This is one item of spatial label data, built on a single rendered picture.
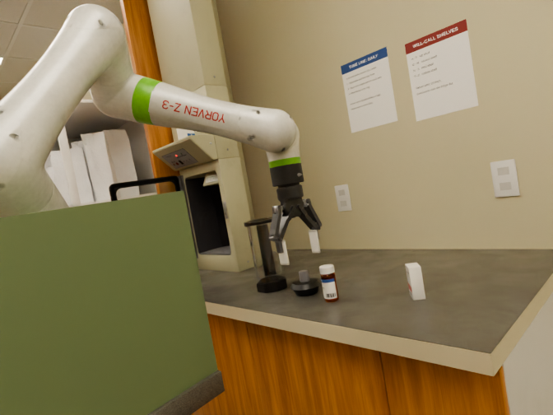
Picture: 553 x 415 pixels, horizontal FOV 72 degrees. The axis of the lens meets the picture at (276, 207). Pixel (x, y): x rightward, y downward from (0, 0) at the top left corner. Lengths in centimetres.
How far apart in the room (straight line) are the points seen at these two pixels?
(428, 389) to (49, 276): 69
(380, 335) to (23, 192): 69
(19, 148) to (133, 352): 37
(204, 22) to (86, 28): 86
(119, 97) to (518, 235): 123
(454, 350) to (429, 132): 90
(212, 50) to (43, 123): 104
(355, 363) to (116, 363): 51
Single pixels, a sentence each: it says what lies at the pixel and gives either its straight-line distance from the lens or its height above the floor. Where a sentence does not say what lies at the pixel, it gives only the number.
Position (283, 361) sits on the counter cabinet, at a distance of 112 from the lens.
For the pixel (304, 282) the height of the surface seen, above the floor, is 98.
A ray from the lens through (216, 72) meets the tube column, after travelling 169.
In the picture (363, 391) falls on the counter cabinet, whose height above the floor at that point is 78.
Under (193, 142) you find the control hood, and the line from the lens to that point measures 154.
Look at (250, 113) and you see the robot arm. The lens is 96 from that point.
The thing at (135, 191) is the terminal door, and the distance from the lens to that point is 176.
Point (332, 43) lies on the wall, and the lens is 173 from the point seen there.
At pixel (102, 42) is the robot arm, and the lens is 96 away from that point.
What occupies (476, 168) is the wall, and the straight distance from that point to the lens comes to 143.
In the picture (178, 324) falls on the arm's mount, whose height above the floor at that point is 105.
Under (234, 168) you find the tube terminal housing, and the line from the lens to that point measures 162.
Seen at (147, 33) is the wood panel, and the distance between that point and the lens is 205.
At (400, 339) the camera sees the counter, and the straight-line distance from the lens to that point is 80.
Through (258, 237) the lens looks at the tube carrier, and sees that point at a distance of 119.
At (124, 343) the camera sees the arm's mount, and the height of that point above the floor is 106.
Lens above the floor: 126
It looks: 3 degrees down
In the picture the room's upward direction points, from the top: 10 degrees counter-clockwise
